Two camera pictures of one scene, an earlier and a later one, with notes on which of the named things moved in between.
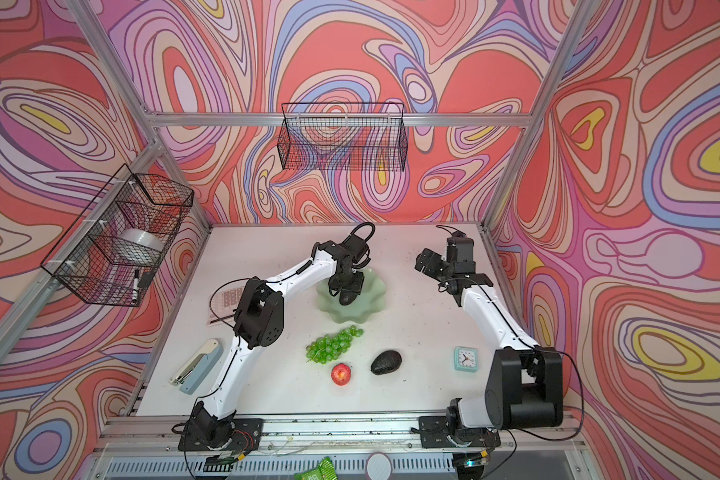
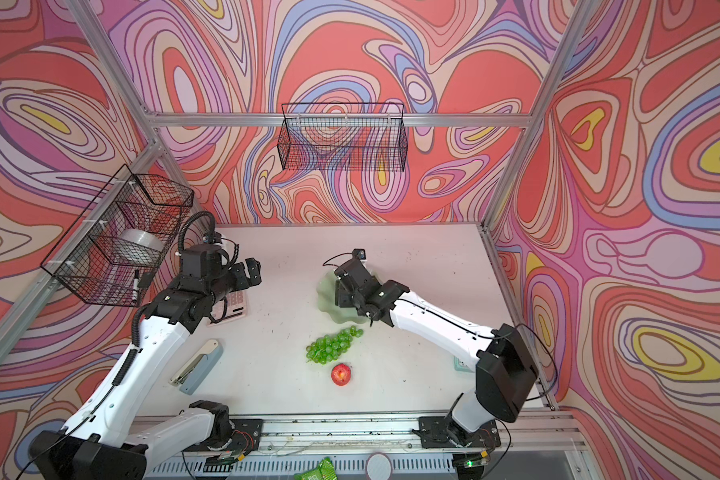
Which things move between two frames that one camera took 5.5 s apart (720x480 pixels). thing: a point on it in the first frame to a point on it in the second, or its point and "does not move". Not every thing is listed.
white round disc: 379,467 does not move
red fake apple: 340,374 does not move
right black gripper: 422,258 to 342,295
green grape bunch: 329,347 does not move
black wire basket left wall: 119,241 does not move
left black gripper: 359,286 to 242,280
